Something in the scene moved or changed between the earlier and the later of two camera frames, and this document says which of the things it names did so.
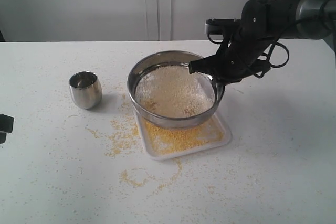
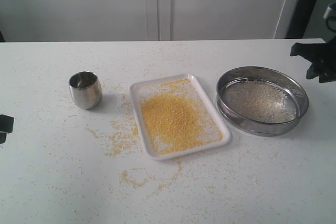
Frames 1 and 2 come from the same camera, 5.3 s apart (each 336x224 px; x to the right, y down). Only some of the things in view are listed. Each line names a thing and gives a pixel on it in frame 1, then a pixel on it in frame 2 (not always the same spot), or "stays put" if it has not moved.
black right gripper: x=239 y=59 to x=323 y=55
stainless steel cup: x=85 y=89 stays put
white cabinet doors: x=94 y=7 stays put
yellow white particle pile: x=169 y=91 to x=259 y=101
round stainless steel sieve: x=163 y=92 to x=261 y=100
